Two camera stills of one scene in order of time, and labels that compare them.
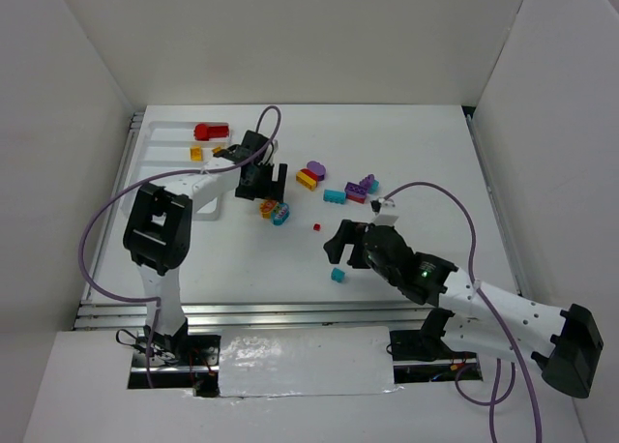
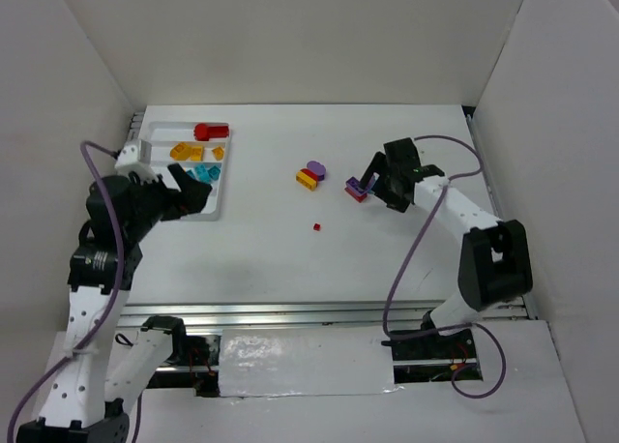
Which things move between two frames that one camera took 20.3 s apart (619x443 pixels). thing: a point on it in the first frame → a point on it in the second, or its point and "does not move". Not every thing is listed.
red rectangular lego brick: [218, 132] does not move
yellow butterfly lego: [266, 207] → [180, 152]
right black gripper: [358, 245] → [387, 183]
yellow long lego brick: [306, 181] does not move
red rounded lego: [310, 173] does not move
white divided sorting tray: [171, 147] does not move
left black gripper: [264, 183] → [170, 197]
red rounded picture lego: [201, 132] does not move
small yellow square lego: [196, 154] does not move
